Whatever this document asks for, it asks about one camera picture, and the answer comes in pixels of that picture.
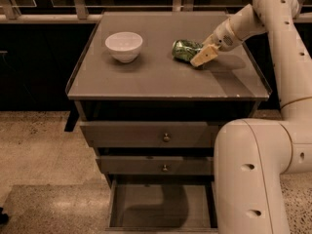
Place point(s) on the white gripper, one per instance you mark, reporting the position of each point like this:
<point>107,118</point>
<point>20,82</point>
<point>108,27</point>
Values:
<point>223,39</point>

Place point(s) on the green drink can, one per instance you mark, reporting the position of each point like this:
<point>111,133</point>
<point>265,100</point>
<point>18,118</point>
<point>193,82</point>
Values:
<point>186,50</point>

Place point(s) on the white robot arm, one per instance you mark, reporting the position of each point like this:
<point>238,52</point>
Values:
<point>251,154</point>

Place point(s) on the grey drawer cabinet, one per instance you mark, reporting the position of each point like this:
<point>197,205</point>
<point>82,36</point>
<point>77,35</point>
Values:
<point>155,87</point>

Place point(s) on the top grey drawer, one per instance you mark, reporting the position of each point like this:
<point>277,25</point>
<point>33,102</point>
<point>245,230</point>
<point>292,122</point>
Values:
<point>149,134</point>

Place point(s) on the middle grey drawer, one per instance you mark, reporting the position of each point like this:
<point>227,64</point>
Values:
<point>156,165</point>

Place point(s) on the bottom grey open drawer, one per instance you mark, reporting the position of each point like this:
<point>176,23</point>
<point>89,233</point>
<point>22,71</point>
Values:
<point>139,206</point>

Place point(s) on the white ceramic bowl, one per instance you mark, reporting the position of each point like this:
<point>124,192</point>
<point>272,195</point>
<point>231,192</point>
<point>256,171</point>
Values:
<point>124,46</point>

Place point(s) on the metal window railing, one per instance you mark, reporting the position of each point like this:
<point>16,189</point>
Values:
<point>81,4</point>

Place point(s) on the black object at floor edge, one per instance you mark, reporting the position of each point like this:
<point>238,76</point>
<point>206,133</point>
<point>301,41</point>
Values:
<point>3,217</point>

